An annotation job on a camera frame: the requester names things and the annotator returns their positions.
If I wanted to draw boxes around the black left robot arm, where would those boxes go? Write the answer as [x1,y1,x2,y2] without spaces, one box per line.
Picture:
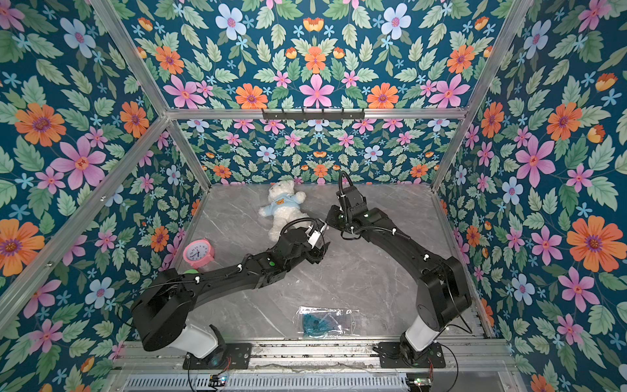
[132,217,329,362]

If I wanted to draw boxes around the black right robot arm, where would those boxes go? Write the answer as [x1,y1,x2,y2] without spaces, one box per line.
[327,171,472,364]

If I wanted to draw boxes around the teal ruler set bag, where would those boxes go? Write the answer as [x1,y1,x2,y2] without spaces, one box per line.
[295,306,361,339]

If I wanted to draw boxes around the white teddy bear blue shirt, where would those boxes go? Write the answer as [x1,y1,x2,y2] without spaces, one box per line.
[258,180,308,242]

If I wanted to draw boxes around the pink alarm clock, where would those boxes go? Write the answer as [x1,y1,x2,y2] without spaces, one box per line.
[183,238,215,270]

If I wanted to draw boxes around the white vent grille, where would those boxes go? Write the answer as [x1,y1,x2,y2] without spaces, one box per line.
[123,373,410,391]

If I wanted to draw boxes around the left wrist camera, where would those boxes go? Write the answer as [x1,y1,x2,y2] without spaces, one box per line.
[306,225,328,248]

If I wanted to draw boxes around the black hook rail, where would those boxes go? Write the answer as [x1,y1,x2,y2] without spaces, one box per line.
[261,109,366,121]

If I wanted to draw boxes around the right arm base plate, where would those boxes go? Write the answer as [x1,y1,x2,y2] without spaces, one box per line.
[372,341,446,369]

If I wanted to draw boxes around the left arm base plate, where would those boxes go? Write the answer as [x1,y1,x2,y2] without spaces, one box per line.
[183,343,252,371]

